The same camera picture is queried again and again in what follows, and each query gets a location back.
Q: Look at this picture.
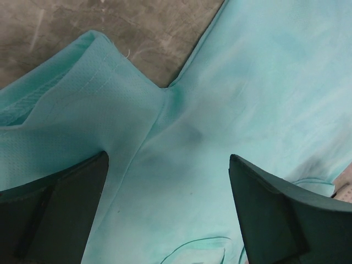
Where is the turquoise t-shirt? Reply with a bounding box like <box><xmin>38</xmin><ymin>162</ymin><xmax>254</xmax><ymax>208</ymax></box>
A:
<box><xmin>1</xmin><ymin>1</ymin><xmax>351</xmax><ymax>263</ymax></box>

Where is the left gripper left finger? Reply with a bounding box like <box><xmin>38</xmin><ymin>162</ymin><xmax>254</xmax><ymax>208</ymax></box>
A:
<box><xmin>1</xmin><ymin>152</ymin><xmax>109</xmax><ymax>263</ymax></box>

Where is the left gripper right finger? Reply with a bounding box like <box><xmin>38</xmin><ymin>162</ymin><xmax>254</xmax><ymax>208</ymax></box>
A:
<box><xmin>229</xmin><ymin>155</ymin><xmax>351</xmax><ymax>263</ymax></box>

